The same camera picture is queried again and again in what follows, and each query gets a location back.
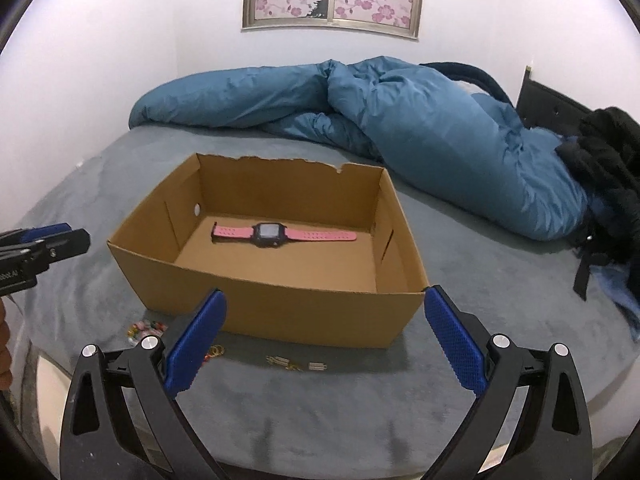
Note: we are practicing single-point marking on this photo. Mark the grey bed sheet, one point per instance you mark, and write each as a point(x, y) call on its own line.
point(372, 413)

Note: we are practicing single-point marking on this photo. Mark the blue duvet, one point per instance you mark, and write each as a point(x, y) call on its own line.
point(469, 149)

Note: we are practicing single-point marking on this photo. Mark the black headboard panel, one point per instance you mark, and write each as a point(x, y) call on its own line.
point(540, 106)

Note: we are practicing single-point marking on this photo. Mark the brown cardboard box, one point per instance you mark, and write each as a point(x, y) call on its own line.
point(359, 294)

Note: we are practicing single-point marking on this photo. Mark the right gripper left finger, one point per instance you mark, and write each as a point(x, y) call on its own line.
point(188, 339)

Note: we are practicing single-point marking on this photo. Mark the gold earring charm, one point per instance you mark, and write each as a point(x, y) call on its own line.
point(285, 363)

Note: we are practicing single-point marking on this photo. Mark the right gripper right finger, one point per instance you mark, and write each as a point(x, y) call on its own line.
point(462, 338)

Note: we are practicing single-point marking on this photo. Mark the left hand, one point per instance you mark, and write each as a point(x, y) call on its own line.
point(6, 377)

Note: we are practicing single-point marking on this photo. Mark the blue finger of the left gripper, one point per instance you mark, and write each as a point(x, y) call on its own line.
point(64, 245)
point(23, 236)

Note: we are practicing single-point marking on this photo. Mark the pink strap smartwatch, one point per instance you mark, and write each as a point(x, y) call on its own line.
point(274, 235)

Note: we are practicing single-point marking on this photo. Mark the black fuzzy garment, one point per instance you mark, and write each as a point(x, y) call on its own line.
point(604, 160)

